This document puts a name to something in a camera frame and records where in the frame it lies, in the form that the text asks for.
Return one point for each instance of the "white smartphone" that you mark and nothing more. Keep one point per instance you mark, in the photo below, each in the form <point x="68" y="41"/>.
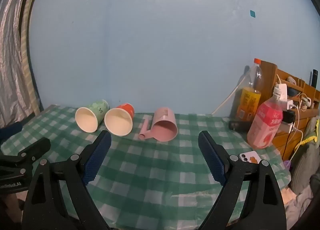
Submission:
<point x="247" y="156"/>

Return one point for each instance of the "green white checkered tablecloth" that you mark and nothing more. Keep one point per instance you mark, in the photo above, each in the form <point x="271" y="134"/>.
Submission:
<point x="155" y="162"/>

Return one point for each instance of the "grey striped curtain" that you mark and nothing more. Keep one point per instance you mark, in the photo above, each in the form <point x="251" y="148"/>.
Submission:
<point x="12" y="57"/>

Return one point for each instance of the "black charger plug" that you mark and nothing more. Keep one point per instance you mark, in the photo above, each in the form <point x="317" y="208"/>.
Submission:
<point x="288" y="116"/>

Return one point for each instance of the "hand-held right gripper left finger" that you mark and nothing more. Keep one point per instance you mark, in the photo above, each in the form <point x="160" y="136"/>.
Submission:
<point x="96" y="157"/>

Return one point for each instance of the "green paper cup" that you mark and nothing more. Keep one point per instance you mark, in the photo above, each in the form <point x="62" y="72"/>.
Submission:
<point x="87" y="120"/>

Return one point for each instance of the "black flat device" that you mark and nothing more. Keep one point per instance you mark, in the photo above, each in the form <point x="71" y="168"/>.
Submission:
<point x="236" y="126"/>

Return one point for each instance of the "light grey cloth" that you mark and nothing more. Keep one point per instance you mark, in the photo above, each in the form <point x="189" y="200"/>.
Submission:
<point x="300" y="207"/>

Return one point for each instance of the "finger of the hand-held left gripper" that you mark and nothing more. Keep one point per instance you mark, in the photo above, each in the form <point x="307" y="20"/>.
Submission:
<point x="10" y="130"/>
<point x="35" y="148"/>

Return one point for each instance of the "small purple item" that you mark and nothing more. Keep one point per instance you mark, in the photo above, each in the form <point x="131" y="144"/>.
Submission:
<point x="287" y="165"/>

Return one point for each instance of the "grey green blanket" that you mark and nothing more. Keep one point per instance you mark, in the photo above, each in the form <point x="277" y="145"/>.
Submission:
<point x="305" y="160"/>

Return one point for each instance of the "black remote control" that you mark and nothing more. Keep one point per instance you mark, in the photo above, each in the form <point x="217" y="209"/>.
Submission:
<point x="314" y="77"/>

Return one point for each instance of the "wooden shelf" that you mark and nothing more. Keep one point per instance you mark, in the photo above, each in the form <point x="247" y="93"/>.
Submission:
<point x="281" y="141"/>

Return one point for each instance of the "red paper cup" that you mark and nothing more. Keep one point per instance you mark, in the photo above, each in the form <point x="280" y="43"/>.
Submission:
<point x="118" y="122"/>

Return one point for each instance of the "teal wall sticker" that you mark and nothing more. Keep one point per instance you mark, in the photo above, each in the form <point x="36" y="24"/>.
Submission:
<point x="253" y="13"/>

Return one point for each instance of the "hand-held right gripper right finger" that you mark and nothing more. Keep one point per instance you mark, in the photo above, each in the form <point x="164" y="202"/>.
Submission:
<point x="212" y="157"/>

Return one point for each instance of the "orange drink bottle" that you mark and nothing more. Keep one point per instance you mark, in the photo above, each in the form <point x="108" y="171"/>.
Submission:
<point x="247" y="101"/>

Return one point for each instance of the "white charger plug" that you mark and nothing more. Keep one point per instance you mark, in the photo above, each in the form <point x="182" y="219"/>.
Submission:
<point x="290" y="105"/>

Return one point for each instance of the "pink drink bottle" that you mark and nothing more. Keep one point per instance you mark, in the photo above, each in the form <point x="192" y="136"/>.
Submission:
<point x="265" y="126"/>

